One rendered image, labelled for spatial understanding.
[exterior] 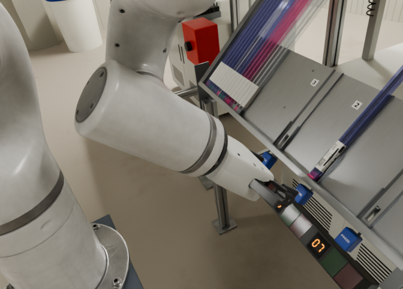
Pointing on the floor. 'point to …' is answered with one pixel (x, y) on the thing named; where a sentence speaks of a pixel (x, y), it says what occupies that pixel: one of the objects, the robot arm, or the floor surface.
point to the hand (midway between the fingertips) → (270, 178)
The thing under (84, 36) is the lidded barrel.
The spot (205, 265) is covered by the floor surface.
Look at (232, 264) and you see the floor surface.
